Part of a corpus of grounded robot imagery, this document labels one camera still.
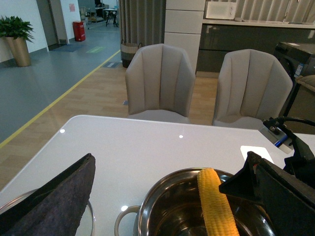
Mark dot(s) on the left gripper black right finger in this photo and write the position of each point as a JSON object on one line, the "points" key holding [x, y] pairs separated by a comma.
{"points": [[289, 202]]}

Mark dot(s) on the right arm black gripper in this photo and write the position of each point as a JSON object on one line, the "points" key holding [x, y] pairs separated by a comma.
{"points": [[244, 183]]}

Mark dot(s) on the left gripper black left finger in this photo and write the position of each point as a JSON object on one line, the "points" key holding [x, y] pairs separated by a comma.
{"points": [[56, 208]]}

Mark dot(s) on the glass pot lid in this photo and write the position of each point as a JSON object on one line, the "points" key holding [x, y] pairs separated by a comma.
{"points": [[87, 223]]}

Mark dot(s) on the yellow corn cob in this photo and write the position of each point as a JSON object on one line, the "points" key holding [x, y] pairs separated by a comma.
{"points": [[217, 213]]}

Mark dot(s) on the cream electric cooking pot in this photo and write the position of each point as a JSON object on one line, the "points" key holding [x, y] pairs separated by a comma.
{"points": [[172, 207]]}

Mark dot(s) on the green potted plant gold pot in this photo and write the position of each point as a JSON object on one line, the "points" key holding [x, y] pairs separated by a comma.
{"points": [[16, 32]]}

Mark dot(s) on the right beige dining chair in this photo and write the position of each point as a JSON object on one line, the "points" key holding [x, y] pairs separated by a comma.
{"points": [[252, 86]]}

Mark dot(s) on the beige dining chair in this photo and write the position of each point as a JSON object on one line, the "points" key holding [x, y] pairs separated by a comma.
{"points": [[159, 84], [252, 86]]}

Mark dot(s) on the black washing machine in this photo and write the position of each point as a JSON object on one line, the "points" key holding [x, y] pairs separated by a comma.
{"points": [[298, 59]]}

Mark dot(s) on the left beige dining chair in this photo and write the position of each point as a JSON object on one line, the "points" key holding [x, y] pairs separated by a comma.
{"points": [[159, 84]]}

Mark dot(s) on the dark kitchen counter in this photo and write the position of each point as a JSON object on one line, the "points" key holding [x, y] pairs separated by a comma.
{"points": [[219, 39]]}

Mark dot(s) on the woven laundry basket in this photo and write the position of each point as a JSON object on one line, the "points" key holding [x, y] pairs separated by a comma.
{"points": [[128, 50]]}

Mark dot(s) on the white cabinet column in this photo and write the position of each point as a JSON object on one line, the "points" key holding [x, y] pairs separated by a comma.
{"points": [[183, 24]]}

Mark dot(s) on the white microwave oven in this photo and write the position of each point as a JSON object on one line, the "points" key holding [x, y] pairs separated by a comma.
{"points": [[220, 10]]}

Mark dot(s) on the red bin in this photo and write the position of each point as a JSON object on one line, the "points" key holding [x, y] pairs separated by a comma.
{"points": [[79, 31]]}

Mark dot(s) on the grey curtain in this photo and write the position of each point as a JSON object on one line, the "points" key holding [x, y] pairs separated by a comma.
{"points": [[142, 21]]}

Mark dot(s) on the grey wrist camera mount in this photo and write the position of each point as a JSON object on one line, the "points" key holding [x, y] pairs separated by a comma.
{"points": [[278, 134]]}

